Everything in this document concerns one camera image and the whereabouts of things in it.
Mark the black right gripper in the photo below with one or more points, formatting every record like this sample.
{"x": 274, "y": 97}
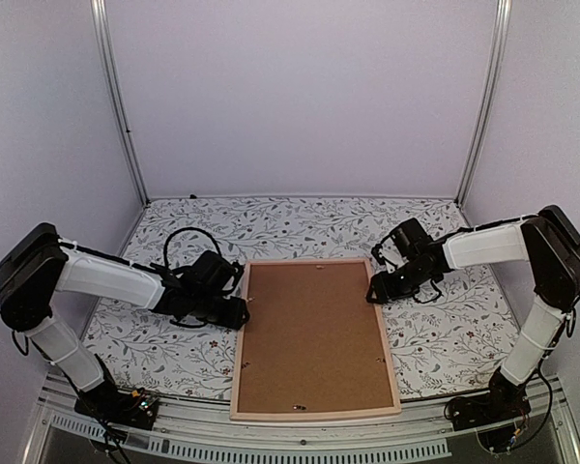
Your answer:
{"x": 384, "y": 291}

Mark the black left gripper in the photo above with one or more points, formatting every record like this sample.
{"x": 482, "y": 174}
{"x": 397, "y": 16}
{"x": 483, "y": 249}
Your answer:
{"x": 234, "y": 321}

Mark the brown backing board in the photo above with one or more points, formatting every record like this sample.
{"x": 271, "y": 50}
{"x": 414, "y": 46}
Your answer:
{"x": 314, "y": 333}

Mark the pink wooden picture frame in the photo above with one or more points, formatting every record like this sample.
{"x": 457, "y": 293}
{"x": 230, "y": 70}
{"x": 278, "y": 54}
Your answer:
{"x": 237, "y": 386}

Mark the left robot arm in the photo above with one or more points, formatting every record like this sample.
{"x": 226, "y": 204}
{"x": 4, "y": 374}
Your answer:
{"x": 44, "y": 268}

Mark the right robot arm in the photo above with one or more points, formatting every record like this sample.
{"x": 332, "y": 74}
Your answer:
{"x": 547, "y": 241}

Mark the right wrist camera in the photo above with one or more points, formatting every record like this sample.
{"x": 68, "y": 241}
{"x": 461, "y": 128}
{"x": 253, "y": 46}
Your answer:
{"x": 382, "y": 249}

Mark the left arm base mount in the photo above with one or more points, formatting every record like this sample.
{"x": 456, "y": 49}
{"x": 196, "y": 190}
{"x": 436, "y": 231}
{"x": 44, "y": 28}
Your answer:
{"x": 138, "y": 408}

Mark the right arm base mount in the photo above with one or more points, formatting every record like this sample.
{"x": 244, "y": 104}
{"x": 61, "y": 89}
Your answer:
{"x": 466, "y": 412}

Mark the right aluminium corner post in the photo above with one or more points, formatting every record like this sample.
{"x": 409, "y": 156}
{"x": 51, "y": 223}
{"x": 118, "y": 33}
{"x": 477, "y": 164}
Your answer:
{"x": 495, "y": 61}

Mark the aluminium corner post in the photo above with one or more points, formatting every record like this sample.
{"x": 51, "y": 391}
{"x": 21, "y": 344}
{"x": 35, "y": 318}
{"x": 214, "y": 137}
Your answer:
{"x": 110, "y": 71}
{"x": 495, "y": 61}

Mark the left aluminium corner post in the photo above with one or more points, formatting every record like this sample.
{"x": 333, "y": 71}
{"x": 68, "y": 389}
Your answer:
{"x": 110, "y": 71}

